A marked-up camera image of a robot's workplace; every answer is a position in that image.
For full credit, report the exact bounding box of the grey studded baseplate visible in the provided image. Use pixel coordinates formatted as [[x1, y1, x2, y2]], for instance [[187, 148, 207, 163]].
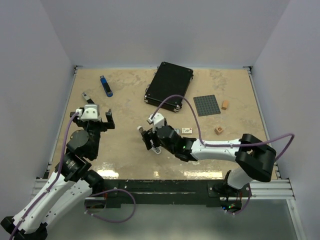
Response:
[[193, 94, 221, 117]]

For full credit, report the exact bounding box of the aluminium frame rail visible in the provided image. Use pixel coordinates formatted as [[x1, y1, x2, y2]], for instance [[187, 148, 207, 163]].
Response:
[[18, 159, 83, 240]]

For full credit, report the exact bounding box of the black and silver stapler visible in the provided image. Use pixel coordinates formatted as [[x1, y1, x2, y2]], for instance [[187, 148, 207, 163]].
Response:
[[81, 92, 95, 104]]

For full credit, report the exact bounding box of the wooden block with red ring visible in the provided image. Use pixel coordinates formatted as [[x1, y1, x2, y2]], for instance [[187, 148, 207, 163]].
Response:
[[214, 126, 224, 136]]

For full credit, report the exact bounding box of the purple cable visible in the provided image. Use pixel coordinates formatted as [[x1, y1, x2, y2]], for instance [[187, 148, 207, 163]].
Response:
[[8, 112, 137, 240], [149, 94, 295, 215]]

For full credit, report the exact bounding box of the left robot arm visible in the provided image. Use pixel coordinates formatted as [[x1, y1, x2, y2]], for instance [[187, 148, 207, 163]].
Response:
[[0, 104, 115, 240]]

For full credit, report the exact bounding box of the white staples box sleeve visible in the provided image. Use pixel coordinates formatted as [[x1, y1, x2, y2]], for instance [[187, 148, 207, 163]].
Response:
[[181, 127, 193, 135]]

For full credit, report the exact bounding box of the blue stapler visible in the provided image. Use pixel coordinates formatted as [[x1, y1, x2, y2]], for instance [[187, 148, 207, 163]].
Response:
[[100, 75, 113, 98]]

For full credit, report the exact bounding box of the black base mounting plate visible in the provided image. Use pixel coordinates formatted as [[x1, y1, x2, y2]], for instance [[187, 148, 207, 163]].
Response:
[[90, 179, 252, 210]]

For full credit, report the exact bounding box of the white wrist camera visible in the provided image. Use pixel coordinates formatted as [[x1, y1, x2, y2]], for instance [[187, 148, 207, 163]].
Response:
[[147, 113, 166, 133], [75, 104, 101, 122]]

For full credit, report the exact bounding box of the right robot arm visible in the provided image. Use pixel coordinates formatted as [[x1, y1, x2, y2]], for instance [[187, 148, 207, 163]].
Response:
[[137, 125, 276, 197]]

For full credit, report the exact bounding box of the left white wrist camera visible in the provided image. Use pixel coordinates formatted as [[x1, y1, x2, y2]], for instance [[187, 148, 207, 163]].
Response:
[[75, 104, 101, 122]]

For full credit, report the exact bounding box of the black hard case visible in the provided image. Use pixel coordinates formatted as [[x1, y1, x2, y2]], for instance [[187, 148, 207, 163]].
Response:
[[143, 61, 194, 107]]

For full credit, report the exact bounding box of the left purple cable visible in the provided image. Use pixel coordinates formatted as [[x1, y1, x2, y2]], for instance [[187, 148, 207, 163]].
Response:
[[8, 112, 137, 240]]

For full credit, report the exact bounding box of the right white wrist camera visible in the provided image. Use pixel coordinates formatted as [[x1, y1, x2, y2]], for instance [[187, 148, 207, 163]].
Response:
[[147, 113, 166, 133]]

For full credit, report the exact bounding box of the plain wooden block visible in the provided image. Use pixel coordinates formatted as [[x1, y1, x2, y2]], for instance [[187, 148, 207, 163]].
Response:
[[221, 100, 229, 110]]

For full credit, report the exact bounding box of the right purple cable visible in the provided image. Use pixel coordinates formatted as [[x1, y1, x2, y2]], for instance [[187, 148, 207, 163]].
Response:
[[149, 94, 295, 215]]

